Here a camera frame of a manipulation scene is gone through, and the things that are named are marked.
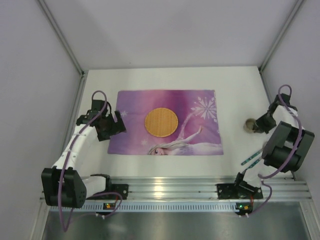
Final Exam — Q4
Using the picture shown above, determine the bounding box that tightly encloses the fork with teal handle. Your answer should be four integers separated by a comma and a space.
243, 158, 261, 173

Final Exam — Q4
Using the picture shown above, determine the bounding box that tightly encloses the speckled ceramic cup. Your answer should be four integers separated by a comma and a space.
243, 118, 258, 134

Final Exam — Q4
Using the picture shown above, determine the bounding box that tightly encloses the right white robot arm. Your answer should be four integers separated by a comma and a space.
240, 93, 315, 173

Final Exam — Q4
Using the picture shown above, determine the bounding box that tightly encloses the perforated grey cable duct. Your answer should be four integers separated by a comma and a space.
82, 201, 253, 212

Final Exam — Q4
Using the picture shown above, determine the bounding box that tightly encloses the right aluminium frame post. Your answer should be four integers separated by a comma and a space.
258, 0, 306, 74

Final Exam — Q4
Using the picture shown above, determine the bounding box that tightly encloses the spoon with teal handle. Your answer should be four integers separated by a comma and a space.
240, 142, 267, 166

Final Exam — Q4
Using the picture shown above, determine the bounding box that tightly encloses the purple printed placemat cloth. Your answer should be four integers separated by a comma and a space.
108, 90, 223, 156

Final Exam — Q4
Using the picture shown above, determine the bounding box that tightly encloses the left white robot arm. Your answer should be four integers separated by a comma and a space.
41, 99, 126, 209

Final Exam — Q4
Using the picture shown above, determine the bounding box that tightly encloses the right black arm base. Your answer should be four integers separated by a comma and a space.
216, 183, 264, 200

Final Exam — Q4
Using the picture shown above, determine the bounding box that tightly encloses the aluminium frame post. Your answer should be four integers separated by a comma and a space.
258, 0, 306, 74
35, 0, 84, 76

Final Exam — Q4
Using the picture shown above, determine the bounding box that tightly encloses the left aluminium frame post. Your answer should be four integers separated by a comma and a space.
35, 0, 84, 76

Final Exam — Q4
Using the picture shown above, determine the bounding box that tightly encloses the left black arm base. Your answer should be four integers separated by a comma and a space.
99, 183, 129, 200

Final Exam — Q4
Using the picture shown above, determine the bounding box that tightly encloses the aluminium mounting rail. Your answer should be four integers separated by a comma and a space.
112, 176, 312, 202

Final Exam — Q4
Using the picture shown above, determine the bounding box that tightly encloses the round woven bamboo plate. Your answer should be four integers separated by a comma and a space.
144, 107, 179, 138

